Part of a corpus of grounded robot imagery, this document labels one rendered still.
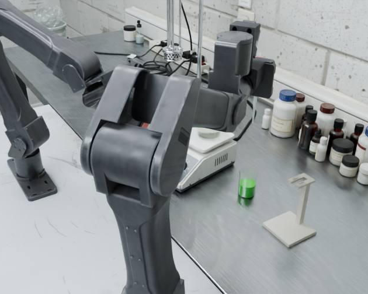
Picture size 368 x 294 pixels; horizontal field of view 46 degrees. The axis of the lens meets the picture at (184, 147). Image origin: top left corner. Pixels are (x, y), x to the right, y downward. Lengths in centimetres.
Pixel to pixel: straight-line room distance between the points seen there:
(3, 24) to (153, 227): 60
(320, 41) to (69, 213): 87
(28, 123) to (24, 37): 21
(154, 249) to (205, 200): 52
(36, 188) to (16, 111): 19
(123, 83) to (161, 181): 11
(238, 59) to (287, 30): 79
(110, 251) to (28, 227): 20
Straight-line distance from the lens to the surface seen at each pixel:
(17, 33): 94
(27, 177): 111
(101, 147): 43
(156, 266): 53
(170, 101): 43
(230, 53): 67
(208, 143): 106
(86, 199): 104
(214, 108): 58
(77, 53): 90
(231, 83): 68
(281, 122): 128
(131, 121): 96
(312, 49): 141
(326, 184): 113
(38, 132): 106
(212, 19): 177
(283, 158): 120
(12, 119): 104
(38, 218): 101
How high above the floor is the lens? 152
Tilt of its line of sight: 30 degrees down
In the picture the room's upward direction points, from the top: 1 degrees clockwise
